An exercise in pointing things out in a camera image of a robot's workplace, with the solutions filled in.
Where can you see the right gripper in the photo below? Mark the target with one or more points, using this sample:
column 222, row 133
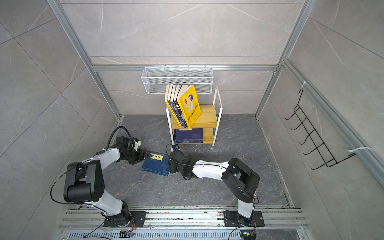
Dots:
column 172, row 168

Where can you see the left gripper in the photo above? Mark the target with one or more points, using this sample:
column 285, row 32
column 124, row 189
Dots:
column 140, row 157

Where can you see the blue book yellow label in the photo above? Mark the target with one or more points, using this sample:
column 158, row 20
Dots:
column 157, row 164

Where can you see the black book white characters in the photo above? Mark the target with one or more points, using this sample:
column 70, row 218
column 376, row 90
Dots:
column 180, row 106

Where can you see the yellow cartoon book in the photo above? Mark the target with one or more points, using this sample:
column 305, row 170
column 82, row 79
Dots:
column 189, row 102

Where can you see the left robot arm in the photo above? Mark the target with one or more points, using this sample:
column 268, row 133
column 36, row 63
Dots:
column 85, row 185

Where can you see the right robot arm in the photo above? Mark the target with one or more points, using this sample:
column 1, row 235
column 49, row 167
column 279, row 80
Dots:
column 240, row 179

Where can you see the wooden two-tier shelf rack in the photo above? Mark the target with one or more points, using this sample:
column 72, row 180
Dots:
column 209, row 120

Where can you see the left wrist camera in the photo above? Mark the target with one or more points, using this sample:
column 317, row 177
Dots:
column 135, row 144

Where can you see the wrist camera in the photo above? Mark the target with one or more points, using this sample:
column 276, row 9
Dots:
column 135, row 144
column 175, row 147

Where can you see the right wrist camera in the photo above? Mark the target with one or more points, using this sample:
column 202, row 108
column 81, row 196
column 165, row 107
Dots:
column 175, row 147

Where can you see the white wire mesh basket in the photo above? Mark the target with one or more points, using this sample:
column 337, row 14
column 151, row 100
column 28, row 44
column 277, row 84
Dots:
column 155, row 79

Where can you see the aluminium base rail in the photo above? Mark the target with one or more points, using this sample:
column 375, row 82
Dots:
column 182, row 223

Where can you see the black wall hook rack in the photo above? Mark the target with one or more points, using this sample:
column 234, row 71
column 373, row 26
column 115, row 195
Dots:
column 313, row 136

